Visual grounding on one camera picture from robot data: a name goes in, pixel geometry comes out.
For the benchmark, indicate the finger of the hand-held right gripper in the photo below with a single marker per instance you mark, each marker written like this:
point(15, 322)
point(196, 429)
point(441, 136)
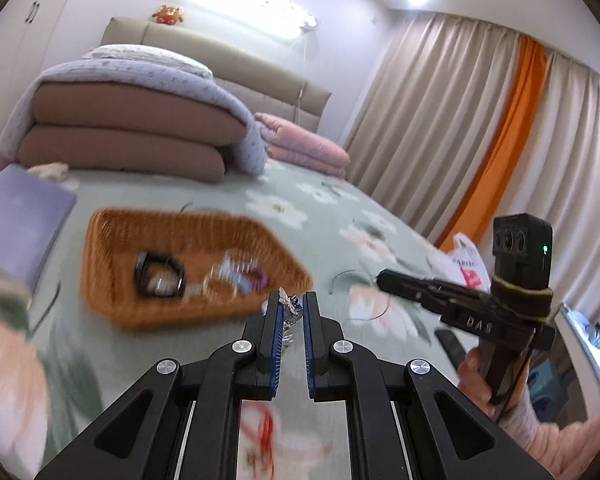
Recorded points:
point(405, 282)
point(432, 301)

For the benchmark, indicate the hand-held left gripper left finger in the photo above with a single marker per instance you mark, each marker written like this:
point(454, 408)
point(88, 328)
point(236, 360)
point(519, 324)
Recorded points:
point(278, 340)

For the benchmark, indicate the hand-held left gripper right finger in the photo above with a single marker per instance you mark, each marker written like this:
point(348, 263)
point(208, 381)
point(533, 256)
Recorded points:
point(307, 340)

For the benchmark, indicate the silver butterfly hair clip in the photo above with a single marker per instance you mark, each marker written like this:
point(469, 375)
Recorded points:
point(290, 310)

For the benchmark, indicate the light blue hair clip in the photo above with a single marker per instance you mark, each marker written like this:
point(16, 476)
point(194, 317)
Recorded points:
point(228, 265)

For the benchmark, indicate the brown wicker basket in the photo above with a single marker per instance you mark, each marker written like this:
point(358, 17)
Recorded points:
point(115, 280)

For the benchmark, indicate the person's right forearm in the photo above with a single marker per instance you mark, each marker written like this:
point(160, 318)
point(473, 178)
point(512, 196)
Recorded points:
point(555, 450)

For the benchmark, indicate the person's right hand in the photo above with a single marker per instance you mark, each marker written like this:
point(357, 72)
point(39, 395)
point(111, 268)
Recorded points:
point(472, 375)

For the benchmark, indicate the silver bangle with purple stone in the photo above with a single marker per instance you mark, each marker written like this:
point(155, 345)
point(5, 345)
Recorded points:
point(380, 312)

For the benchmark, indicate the white plastic bag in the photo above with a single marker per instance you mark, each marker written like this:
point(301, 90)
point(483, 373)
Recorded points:
point(467, 265)

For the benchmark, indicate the blue stool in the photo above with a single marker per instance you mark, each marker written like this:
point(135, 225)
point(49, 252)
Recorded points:
point(545, 390)

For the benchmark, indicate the orange curtain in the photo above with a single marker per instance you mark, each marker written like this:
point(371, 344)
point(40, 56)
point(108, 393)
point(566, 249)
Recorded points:
point(510, 125)

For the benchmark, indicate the black wristband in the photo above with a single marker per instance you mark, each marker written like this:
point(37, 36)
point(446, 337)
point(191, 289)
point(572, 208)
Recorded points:
point(142, 275)

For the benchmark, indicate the folded pink blanket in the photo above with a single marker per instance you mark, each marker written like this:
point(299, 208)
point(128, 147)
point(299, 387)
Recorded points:
point(305, 145)

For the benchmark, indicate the beige curtain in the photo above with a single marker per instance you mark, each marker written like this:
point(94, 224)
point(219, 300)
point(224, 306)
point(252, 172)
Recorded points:
point(430, 110)

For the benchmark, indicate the beige padded headboard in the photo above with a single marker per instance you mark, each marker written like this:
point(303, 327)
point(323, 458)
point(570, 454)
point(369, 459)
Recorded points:
point(250, 75)

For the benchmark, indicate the folded brown and lilac quilt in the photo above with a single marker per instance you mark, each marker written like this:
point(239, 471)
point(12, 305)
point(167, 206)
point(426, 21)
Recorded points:
point(180, 85)

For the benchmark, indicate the small beige cloth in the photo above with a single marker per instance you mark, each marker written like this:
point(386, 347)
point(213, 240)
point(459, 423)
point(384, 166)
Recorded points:
point(50, 171)

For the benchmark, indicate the blue book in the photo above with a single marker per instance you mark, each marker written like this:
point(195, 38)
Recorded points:
point(20, 220)

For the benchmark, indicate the white pillow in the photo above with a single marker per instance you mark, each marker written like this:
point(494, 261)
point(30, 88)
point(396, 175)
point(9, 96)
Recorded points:
point(145, 57)

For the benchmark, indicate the orange plush toy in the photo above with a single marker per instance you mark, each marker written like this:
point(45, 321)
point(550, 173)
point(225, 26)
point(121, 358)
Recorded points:
point(169, 15)

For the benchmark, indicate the white wardrobe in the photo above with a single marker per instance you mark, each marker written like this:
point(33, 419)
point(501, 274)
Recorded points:
point(20, 5)

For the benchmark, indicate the wall light bar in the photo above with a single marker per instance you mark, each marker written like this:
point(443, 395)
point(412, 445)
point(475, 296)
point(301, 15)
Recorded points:
point(250, 7)

